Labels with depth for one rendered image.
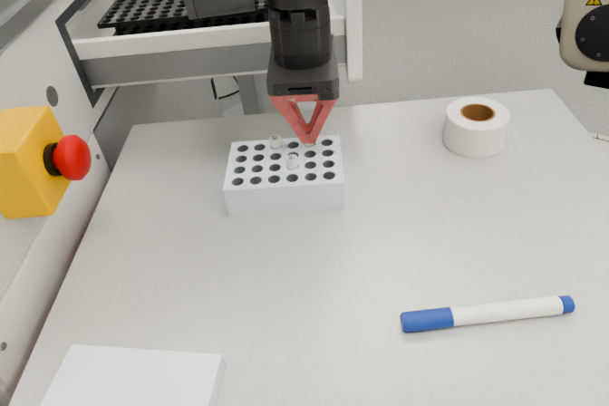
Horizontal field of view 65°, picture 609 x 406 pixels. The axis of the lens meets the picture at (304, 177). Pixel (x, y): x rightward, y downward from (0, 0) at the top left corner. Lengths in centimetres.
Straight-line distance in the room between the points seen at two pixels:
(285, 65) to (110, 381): 30
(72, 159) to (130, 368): 18
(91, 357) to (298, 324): 17
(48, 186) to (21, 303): 11
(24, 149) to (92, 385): 19
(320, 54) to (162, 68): 24
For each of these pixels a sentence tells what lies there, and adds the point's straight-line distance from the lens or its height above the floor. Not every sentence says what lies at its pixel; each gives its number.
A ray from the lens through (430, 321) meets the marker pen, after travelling 41.
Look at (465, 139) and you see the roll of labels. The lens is 57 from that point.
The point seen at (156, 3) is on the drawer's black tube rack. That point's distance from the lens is 69.
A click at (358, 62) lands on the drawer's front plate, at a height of 85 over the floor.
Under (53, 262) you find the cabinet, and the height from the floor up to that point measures 76.
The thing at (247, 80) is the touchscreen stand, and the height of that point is 25.
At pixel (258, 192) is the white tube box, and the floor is 79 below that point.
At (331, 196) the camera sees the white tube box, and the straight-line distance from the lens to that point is 49.
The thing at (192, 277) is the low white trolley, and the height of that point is 76.
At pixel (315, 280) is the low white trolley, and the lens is 44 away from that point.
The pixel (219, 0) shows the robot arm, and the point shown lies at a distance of 42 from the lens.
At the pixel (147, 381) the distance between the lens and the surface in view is 41.
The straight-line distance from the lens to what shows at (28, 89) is 54.
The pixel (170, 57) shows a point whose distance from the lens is 61.
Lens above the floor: 111
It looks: 40 degrees down
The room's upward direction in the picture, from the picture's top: 6 degrees counter-clockwise
